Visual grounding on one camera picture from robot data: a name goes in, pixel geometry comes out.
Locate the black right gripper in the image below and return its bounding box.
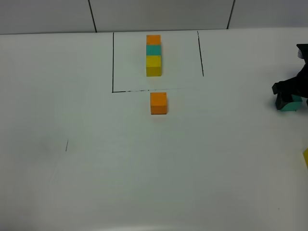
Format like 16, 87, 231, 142
272, 44, 308, 110

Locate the yellow template cube block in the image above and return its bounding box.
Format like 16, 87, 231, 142
146, 55, 162, 77

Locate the teal template cube block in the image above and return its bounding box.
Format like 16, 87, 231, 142
146, 45, 162, 56

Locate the orange template cube block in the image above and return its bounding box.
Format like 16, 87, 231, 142
146, 35, 161, 45

